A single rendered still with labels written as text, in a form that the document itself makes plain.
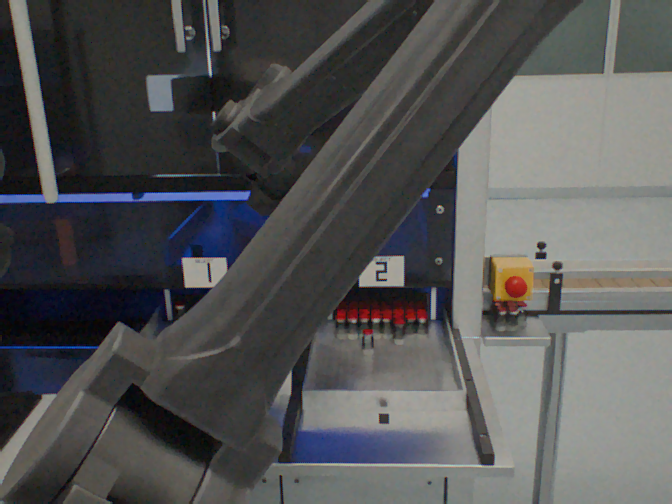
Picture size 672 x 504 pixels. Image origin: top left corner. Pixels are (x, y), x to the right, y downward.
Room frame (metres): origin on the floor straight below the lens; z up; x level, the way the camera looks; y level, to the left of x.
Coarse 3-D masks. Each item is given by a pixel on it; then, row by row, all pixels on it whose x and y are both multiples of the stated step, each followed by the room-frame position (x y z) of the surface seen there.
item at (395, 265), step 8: (400, 256) 1.17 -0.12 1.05; (392, 264) 1.17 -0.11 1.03; (400, 264) 1.17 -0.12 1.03; (368, 272) 1.17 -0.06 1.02; (392, 272) 1.17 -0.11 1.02; (400, 272) 1.17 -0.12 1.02; (360, 280) 1.17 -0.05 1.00; (368, 280) 1.17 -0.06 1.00; (392, 280) 1.17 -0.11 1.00; (400, 280) 1.17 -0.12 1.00
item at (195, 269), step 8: (184, 264) 1.19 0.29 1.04; (192, 264) 1.19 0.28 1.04; (200, 264) 1.19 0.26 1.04; (216, 264) 1.19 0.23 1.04; (224, 264) 1.19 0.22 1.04; (184, 272) 1.20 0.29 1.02; (192, 272) 1.19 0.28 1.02; (200, 272) 1.19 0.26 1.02; (216, 272) 1.19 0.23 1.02; (224, 272) 1.19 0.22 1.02; (192, 280) 1.19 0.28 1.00; (200, 280) 1.19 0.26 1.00; (208, 280) 1.19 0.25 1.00; (216, 280) 1.19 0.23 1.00
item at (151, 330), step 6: (156, 312) 1.25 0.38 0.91; (150, 318) 1.22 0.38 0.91; (156, 318) 1.25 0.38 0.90; (150, 324) 1.21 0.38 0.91; (156, 324) 1.25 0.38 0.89; (162, 324) 1.26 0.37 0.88; (168, 324) 1.26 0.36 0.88; (144, 330) 1.18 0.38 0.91; (150, 330) 1.21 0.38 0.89; (156, 330) 1.23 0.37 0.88; (162, 330) 1.23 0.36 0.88; (144, 336) 1.17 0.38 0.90; (150, 336) 1.20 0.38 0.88; (156, 336) 1.20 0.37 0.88
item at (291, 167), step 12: (288, 168) 0.80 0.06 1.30; (300, 168) 0.82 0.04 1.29; (252, 180) 0.78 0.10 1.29; (264, 180) 0.78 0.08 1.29; (276, 180) 0.79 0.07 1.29; (288, 180) 0.79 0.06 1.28; (252, 192) 0.84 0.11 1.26; (264, 192) 0.80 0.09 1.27; (276, 192) 0.80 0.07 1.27; (252, 204) 0.83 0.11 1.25; (264, 204) 0.82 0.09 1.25; (276, 204) 0.81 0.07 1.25
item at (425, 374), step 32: (320, 352) 1.11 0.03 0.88; (352, 352) 1.11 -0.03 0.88; (384, 352) 1.11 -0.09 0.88; (416, 352) 1.10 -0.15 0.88; (448, 352) 1.10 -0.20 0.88; (320, 384) 1.00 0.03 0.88; (352, 384) 0.99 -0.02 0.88; (384, 384) 0.99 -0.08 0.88; (416, 384) 0.99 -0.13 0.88; (448, 384) 0.98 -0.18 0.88
